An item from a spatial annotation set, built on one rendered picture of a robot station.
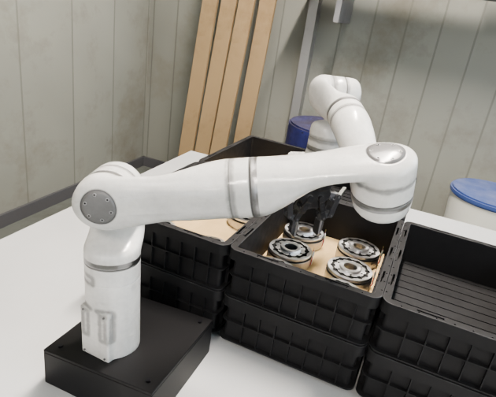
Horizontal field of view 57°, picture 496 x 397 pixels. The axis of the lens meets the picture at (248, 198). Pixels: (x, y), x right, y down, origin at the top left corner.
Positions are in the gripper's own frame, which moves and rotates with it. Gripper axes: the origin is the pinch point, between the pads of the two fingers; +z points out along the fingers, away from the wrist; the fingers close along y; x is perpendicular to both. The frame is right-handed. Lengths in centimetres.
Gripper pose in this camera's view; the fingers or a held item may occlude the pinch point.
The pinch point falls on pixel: (305, 228)
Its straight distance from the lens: 106.0
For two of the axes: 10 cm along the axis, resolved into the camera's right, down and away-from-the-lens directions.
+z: -1.4, 9.1, 3.9
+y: 9.2, -0.2, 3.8
